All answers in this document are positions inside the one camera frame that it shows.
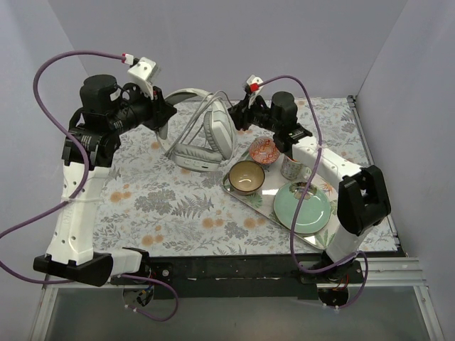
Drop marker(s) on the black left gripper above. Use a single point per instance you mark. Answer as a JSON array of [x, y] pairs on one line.
[[161, 111]]

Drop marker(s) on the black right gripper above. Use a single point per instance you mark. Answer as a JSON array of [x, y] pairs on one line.
[[238, 113]]

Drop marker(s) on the white over-ear headphones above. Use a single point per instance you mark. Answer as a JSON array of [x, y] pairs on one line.
[[207, 140]]

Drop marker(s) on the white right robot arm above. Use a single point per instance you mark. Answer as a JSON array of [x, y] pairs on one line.
[[363, 202]]

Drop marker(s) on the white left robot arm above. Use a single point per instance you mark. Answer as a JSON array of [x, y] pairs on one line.
[[107, 112]]

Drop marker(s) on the red patterned small bowl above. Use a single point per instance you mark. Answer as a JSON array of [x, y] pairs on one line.
[[263, 151]]

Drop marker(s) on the orange small cup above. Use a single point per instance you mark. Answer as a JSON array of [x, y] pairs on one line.
[[293, 170]]

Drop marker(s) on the beige ceramic bowl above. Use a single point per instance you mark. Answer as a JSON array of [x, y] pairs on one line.
[[246, 177]]

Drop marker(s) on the floral metal tray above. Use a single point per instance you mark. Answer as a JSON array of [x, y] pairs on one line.
[[262, 202]]

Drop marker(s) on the floral table mat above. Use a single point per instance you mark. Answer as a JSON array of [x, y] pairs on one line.
[[244, 207]]

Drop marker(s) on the green ceramic plate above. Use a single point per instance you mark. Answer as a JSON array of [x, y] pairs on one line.
[[314, 212]]

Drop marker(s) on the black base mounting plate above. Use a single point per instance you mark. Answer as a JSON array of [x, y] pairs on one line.
[[253, 276]]

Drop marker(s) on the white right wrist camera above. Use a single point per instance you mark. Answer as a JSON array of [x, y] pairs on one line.
[[252, 88]]

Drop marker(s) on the aluminium frame rail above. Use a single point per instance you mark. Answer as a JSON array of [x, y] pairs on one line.
[[382, 271]]

